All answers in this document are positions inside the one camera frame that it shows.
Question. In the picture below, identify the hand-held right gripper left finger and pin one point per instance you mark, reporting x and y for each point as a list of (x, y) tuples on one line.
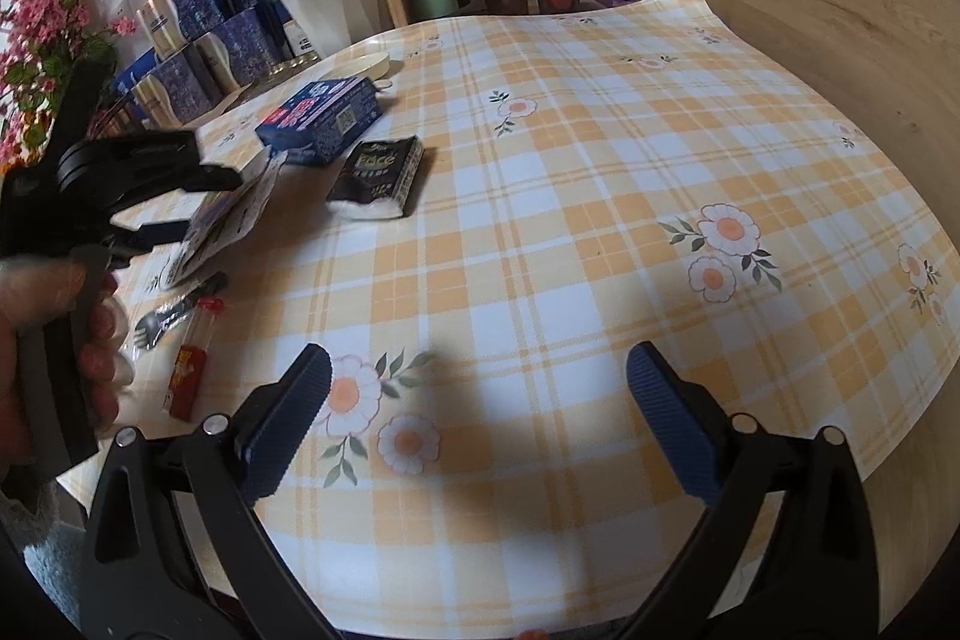
[(289, 422)]

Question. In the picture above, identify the blue cardboard box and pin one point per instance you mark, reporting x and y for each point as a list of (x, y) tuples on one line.
[(315, 119)]

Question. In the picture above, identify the red yellow sauce sachet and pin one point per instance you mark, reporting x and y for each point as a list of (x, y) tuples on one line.
[(187, 370)]

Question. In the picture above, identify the cream round plate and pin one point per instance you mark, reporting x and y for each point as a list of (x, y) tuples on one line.
[(360, 66)]

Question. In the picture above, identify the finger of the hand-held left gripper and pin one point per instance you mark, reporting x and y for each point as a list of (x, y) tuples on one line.
[(150, 235), (150, 160)]

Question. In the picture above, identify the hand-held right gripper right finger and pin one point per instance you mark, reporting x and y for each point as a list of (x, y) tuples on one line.
[(667, 415)]

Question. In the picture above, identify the white faceted vase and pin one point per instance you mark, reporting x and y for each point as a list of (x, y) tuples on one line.
[(330, 3)]

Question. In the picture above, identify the row of blue patterned boxes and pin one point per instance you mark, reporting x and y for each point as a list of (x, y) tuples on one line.
[(240, 44)]

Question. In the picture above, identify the gold embossed tray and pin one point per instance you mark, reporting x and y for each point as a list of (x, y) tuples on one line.
[(292, 64)]

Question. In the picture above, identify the black plastic fork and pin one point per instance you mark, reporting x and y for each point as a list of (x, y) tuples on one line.
[(161, 317)]

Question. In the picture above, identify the blue white blister package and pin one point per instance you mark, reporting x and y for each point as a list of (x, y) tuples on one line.
[(225, 220)]

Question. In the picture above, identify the yellow plaid flower tablecloth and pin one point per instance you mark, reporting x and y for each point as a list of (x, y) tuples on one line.
[(600, 197)]

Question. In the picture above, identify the person's left hand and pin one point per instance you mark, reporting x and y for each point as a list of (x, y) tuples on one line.
[(105, 362)]

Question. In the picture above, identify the black tissue pack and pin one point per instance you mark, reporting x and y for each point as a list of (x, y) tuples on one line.
[(379, 171)]

